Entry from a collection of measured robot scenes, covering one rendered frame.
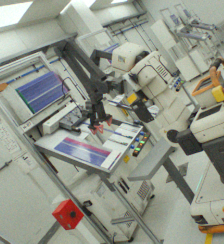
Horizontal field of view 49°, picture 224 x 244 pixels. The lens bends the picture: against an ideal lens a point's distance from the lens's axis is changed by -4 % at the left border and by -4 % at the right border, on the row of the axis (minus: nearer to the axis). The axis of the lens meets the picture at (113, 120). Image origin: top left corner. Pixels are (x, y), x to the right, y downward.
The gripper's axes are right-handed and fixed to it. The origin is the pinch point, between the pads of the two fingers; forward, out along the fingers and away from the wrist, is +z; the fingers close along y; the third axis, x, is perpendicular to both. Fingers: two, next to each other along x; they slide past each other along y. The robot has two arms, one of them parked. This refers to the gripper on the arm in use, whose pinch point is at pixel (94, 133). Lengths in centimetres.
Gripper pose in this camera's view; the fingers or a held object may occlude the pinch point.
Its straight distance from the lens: 223.1
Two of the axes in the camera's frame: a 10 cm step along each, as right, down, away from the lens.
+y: -4.3, 4.7, -7.7
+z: 0.3, 8.6, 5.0
